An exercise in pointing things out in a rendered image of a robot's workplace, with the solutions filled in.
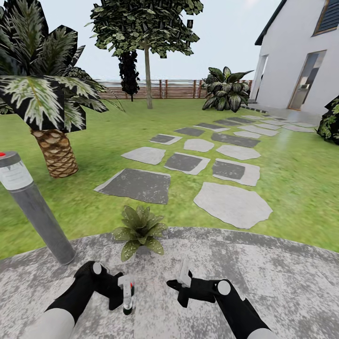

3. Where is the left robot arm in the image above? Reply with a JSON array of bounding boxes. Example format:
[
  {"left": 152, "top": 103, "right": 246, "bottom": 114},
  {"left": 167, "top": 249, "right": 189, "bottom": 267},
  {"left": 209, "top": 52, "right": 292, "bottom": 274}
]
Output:
[{"left": 23, "top": 260, "right": 132, "bottom": 339}]

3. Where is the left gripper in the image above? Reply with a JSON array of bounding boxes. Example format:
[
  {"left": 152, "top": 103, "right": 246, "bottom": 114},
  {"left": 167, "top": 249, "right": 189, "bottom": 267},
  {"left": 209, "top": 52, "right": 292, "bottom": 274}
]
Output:
[{"left": 101, "top": 272, "right": 124, "bottom": 310}]

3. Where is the insectifuge atomizer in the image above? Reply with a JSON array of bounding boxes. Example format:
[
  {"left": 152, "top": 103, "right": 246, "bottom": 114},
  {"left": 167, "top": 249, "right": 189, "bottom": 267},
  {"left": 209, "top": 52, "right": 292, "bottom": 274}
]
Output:
[{"left": 123, "top": 286, "right": 135, "bottom": 316}]

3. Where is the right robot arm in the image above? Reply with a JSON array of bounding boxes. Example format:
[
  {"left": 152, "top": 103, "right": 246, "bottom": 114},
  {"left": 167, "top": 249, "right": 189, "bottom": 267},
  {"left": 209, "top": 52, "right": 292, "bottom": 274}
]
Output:
[{"left": 167, "top": 258, "right": 278, "bottom": 339}]

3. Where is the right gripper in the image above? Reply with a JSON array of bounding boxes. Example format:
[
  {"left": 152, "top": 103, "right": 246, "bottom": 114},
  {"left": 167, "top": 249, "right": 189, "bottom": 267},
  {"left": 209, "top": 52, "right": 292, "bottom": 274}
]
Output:
[{"left": 167, "top": 271, "right": 202, "bottom": 307}]

